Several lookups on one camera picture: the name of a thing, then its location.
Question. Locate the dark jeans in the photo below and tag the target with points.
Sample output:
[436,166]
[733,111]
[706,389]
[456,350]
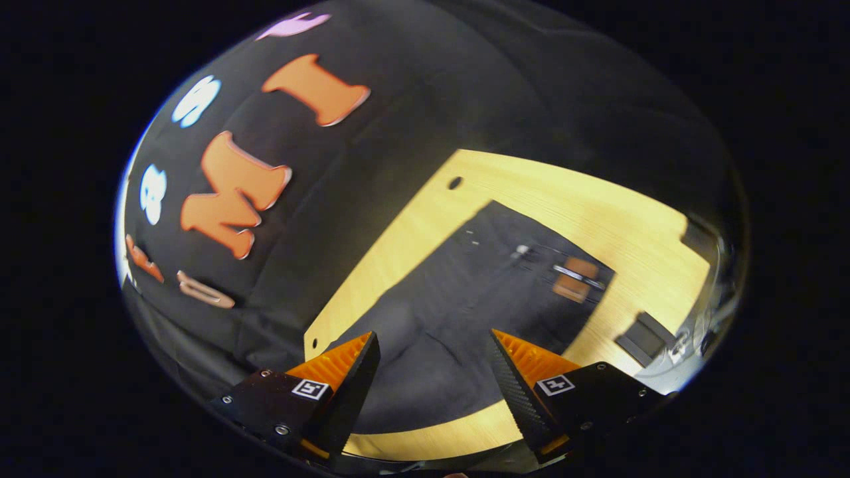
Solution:
[451,318]

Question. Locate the dark rectangular block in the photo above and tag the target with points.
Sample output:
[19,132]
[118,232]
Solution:
[643,340]

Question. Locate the black backdrop cloth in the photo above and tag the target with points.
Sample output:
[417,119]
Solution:
[398,99]

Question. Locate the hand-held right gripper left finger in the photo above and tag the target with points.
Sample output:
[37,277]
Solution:
[348,398]

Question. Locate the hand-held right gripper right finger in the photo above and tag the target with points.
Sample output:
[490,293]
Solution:
[524,405]

